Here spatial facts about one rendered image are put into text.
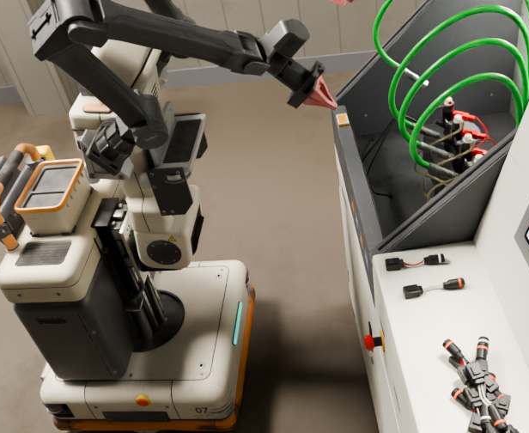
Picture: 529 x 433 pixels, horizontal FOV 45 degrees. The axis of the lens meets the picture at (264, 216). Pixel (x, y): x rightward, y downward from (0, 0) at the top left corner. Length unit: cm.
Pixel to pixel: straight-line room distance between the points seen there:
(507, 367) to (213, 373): 114
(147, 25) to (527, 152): 73
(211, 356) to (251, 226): 97
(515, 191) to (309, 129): 237
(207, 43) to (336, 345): 149
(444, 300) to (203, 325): 114
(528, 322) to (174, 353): 131
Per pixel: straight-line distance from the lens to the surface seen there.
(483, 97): 207
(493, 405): 116
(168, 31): 126
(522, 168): 127
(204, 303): 234
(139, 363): 225
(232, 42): 134
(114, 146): 151
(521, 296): 127
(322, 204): 305
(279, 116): 371
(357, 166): 171
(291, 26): 138
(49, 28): 120
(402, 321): 130
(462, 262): 141
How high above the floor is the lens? 200
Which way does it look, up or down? 41 degrees down
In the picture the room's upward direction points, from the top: 12 degrees counter-clockwise
